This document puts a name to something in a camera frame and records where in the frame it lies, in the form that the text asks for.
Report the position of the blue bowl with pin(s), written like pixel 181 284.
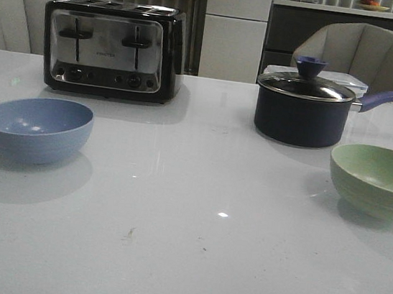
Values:
pixel 43 130

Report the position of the fruit plate on counter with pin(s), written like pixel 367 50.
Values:
pixel 372 5

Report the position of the green bowl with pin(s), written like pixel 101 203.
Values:
pixel 363 175

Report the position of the beige chair right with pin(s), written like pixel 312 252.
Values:
pixel 362 50

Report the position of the dark blue saucepan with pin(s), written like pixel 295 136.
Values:
pixel 308 123

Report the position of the glass pot lid blue knob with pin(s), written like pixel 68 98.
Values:
pixel 306 82

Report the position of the clear plastic food container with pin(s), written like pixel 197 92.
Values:
pixel 344 79

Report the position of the white cabinet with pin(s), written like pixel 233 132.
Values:
pixel 233 37

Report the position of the grey counter unit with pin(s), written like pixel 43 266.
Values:
pixel 293 22

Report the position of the black and chrome toaster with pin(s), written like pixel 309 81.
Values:
pixel 115 49

